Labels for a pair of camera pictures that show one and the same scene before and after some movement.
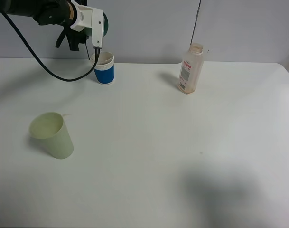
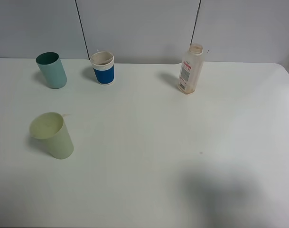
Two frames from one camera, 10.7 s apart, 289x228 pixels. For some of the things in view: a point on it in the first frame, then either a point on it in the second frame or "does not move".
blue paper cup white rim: x=104 y=67 does not move
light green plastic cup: x=51 y=127 does not move
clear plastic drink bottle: x=191 y=69 does not move
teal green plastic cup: x=106 y=23 → x=51 y=67
